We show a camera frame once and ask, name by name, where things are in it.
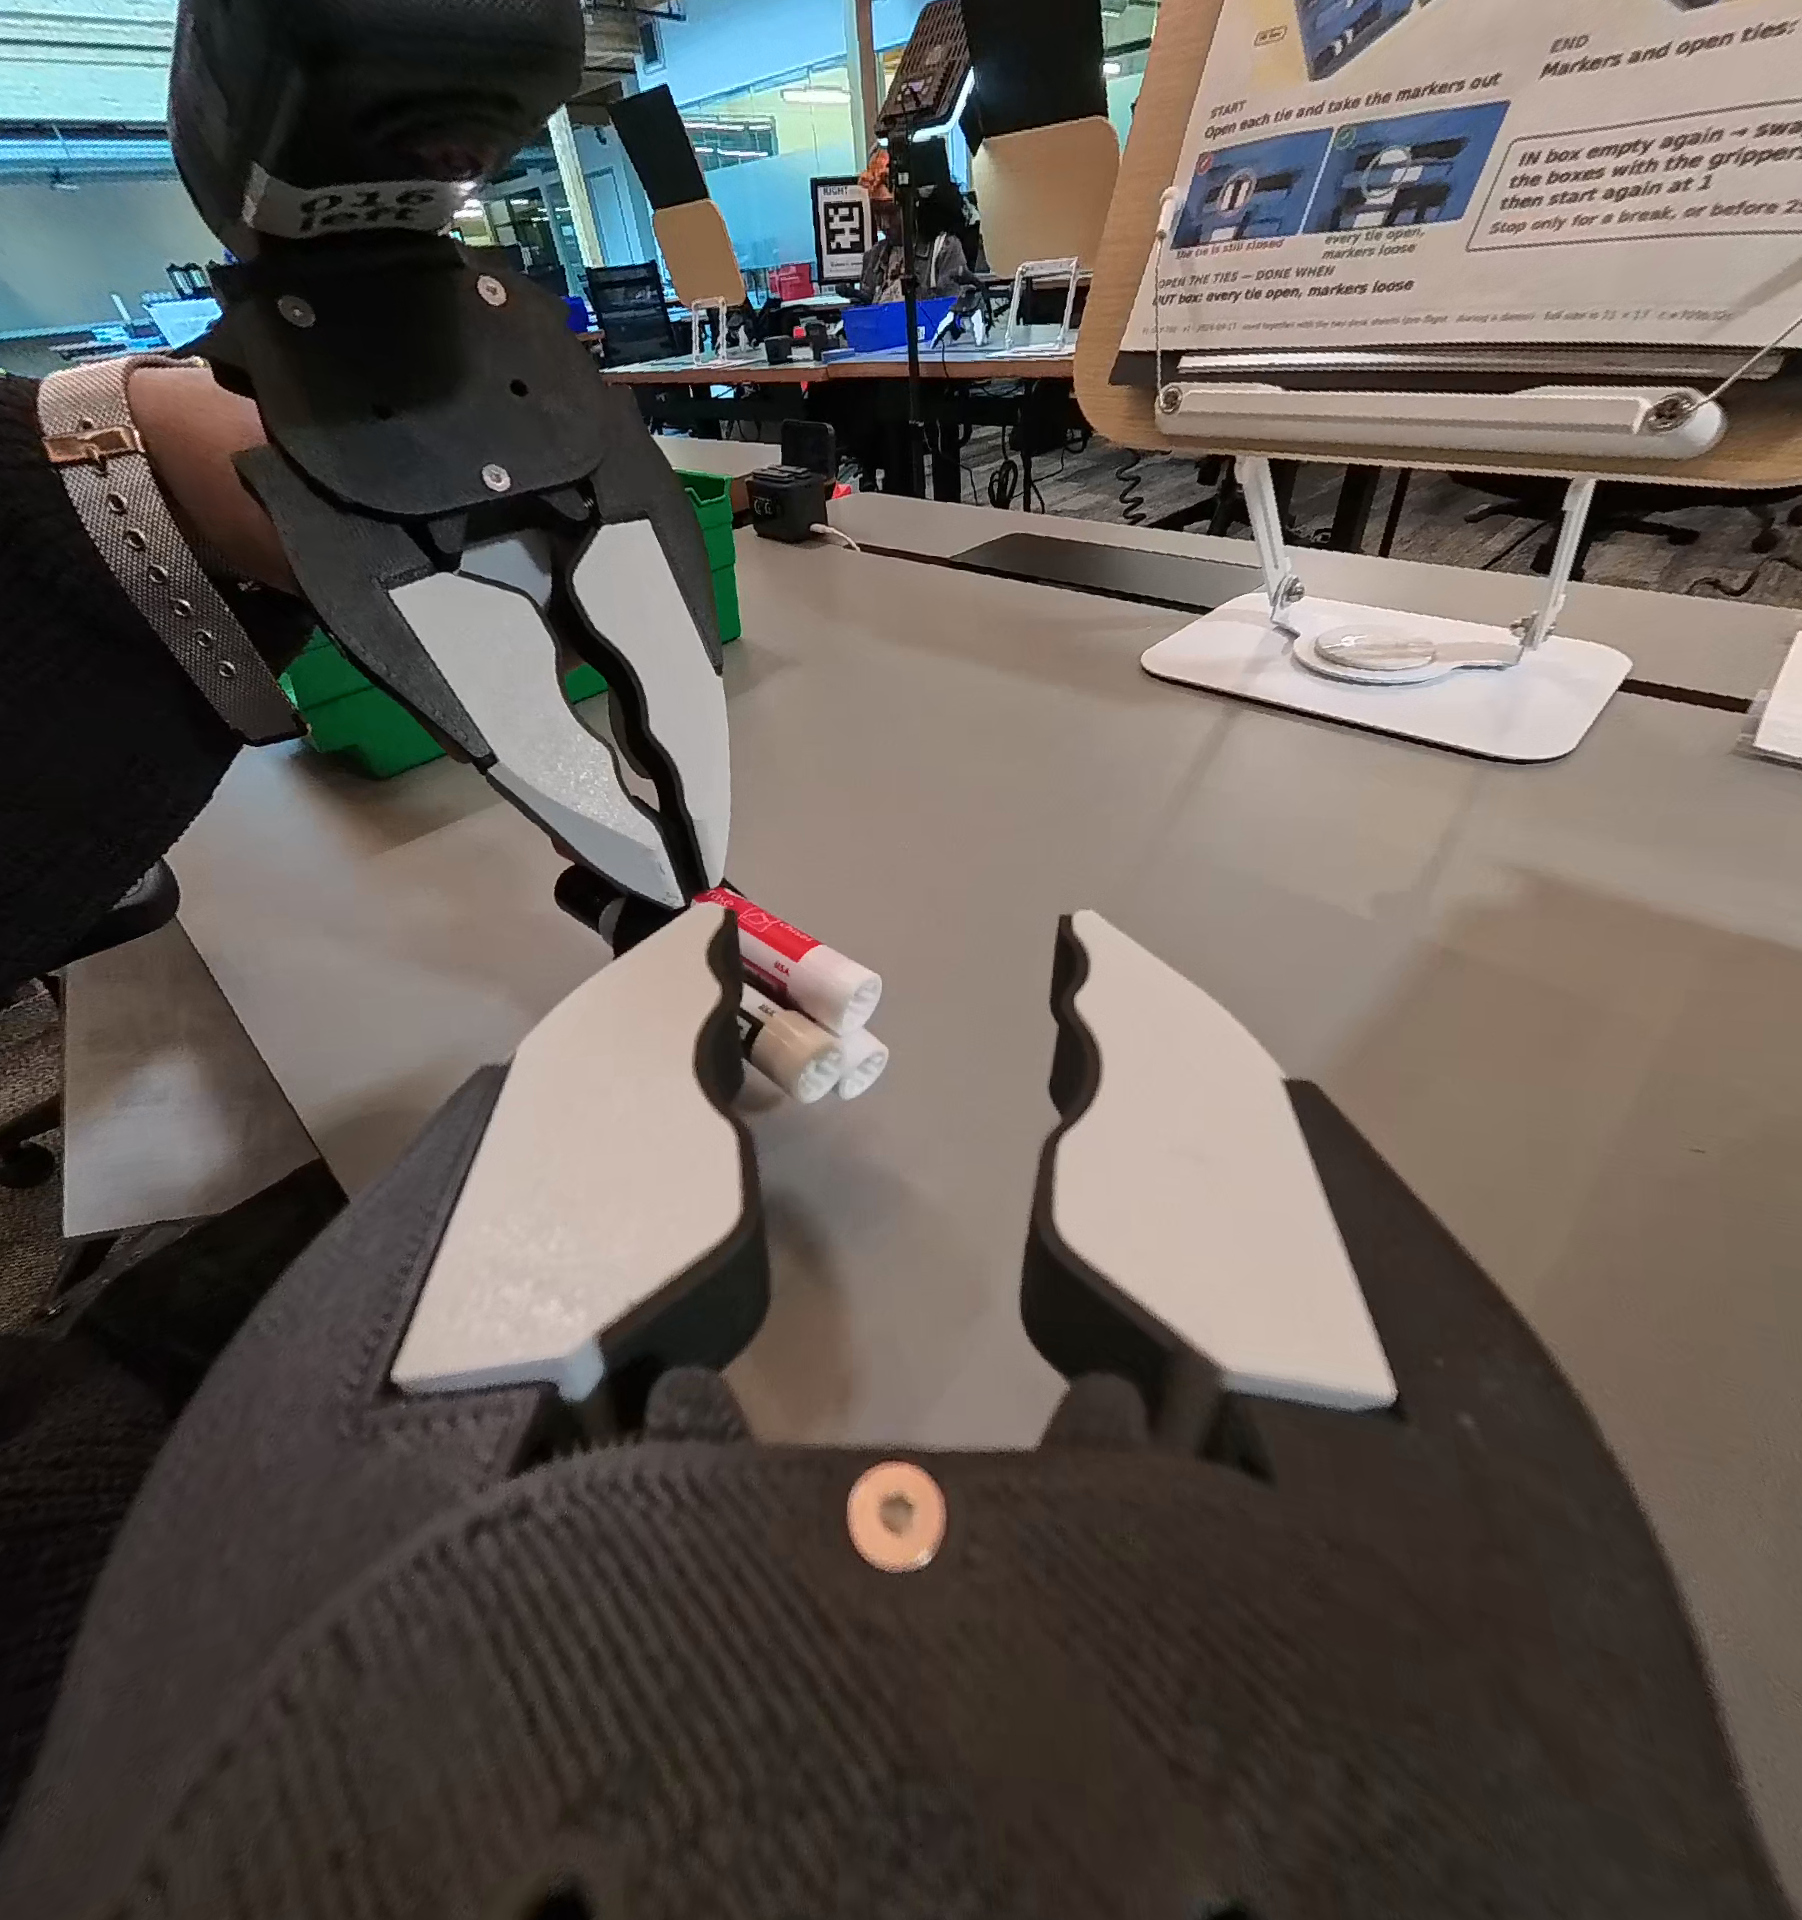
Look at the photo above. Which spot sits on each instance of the green storage bin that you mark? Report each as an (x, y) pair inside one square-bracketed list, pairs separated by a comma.
[(361, 719)]

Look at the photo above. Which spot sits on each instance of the background work table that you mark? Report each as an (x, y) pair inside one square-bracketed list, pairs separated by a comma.
[(992, 364)]

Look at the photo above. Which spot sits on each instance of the black charger block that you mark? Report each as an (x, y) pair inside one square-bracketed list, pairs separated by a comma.
[(793, 503)]

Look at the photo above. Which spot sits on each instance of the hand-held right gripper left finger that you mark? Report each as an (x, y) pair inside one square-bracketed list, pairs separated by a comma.
[(572, 1200)]

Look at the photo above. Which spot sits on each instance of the black and white tag sign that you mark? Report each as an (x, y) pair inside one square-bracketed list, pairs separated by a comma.
[(839, 225)]

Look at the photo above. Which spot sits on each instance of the person's left forearm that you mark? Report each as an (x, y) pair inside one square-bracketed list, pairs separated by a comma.
[(31, 677)]

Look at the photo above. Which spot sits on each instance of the grey desk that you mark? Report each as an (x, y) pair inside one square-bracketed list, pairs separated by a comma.
[(1291, 929)]

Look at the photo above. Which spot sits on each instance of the grey mesh watch band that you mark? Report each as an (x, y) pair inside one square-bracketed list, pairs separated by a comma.
[(167, 584)]

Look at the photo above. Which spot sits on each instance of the blue storage bin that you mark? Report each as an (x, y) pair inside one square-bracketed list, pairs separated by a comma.
[(901, 328)]

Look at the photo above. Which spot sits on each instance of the black dry-erase marker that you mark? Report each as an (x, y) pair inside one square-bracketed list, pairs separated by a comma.
[(787, 1050)]

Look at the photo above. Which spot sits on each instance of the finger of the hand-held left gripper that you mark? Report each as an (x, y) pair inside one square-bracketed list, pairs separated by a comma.
[(670, 659), (525, 719)]

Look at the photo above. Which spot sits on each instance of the wooden document stand white base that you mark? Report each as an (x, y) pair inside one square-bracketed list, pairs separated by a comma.
[(1441, 700)]

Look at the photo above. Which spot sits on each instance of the person's left hand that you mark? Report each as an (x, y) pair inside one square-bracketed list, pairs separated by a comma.
[(218, 480)]

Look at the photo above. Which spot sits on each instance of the tan and black board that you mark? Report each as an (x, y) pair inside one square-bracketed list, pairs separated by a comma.
[(698, 248), (1044, 196)]

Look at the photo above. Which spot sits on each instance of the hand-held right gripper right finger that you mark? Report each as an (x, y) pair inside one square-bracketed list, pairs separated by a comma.
[(1215, 1200)]

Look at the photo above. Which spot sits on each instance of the printed instruction sheet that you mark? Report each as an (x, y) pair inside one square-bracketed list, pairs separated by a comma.
[(1441, 180)]

